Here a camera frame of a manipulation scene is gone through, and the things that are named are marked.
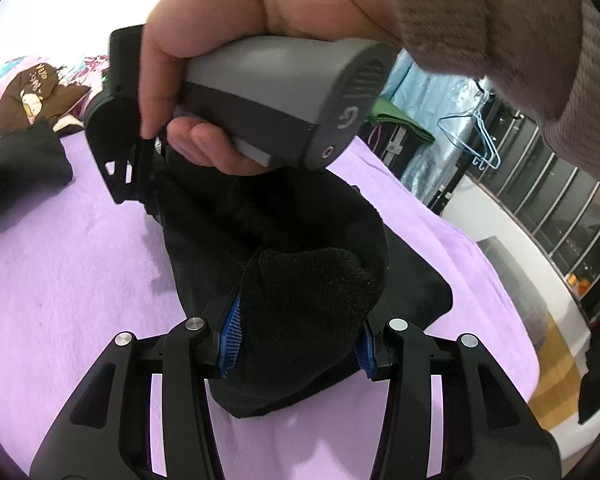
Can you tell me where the large black garment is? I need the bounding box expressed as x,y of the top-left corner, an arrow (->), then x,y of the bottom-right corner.
154,164 -> 453,418

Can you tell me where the blue wire clothes hanger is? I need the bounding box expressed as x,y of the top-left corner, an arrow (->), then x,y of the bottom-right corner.
436,87 -> 502,170

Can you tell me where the light blue curtain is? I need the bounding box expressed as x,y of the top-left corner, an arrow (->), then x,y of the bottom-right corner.
381,51 -> 483,205

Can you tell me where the person's right hand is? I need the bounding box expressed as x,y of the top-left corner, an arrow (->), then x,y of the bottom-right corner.
138,0 -> 401,176

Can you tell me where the blue black jacket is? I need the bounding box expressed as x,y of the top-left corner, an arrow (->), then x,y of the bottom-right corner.
0,119 -> 73,217

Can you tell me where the pink patterned quilt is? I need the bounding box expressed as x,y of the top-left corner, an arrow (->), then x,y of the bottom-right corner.
0,54 -> 109,134

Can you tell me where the green cloth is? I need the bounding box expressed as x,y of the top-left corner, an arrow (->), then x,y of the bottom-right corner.
367,98 -> 434,144

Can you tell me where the black window grille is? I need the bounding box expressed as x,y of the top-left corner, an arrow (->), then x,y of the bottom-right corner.
468,96 -> 600,323

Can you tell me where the beige knit sleeve forearm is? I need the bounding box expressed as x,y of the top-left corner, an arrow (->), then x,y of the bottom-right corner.
391,0 -> 600,180

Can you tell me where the brown printed garment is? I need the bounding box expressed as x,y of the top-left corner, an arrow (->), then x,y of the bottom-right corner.
0,63 -> 91,136

